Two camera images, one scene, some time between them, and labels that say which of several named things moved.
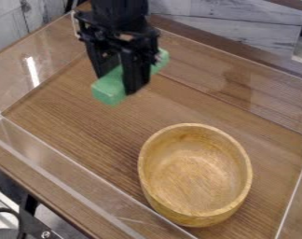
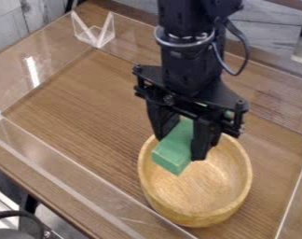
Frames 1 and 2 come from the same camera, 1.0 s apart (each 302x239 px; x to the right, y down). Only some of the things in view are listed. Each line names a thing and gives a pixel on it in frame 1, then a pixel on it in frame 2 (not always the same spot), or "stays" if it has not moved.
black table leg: (31, 204) stays
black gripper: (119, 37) -> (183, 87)
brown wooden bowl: (195, 175) stays
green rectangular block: (108, 89) -> (172, 149)
